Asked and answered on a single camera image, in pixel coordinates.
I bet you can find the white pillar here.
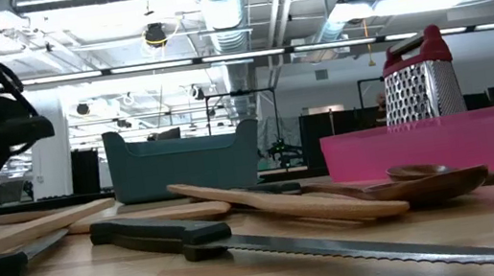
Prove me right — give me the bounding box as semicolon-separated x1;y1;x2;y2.
22;98;79;201

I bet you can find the black metal frame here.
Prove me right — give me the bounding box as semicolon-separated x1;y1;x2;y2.
355;76;388;111
202;84;284;152

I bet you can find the black partition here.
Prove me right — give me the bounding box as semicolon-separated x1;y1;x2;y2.
297;103;394;173

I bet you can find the corrugated silver ceiling duct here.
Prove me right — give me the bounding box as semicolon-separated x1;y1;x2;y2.
193;0;266;125

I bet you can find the black ceiling device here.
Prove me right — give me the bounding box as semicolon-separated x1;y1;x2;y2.
142;21;169;51

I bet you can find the slotted light wooden spatula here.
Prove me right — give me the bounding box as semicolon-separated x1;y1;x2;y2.
166;151;412;249

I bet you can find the distant black robot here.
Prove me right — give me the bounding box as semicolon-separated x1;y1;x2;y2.
265;135;306;171

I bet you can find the small paring knife black handle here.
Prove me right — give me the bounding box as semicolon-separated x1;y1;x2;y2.
234;177;303;203

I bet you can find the person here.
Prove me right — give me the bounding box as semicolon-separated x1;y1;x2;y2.
373;91;391;127

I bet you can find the serrated bread knife black handle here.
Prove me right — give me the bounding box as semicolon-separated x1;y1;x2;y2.
87;164;494;276

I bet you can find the metal box grater red handle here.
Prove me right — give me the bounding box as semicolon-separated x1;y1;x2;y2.
373;21;468;128

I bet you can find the black table edge rail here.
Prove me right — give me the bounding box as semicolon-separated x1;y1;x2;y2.
0;189;117;218

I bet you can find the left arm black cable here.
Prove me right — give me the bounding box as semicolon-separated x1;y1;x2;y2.
0;40;39;124

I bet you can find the black cabinet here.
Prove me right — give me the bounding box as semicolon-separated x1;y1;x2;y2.
67;147;105;197

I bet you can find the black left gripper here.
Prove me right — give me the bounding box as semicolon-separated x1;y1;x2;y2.
0;111;68;230

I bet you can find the grey chair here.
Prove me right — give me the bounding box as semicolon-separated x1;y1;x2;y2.
0;176;37;206

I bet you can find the yellow hanging cord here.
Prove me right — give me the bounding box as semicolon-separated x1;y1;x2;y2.
359;17;377;68

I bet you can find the long ceiling light strip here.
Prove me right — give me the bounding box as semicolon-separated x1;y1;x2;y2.
0;13;494;100

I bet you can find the pink plastic tray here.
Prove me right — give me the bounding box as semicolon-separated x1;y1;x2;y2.
318;104;494;198

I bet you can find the teal plastic bin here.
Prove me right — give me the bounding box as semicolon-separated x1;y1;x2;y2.
100;110;269;208

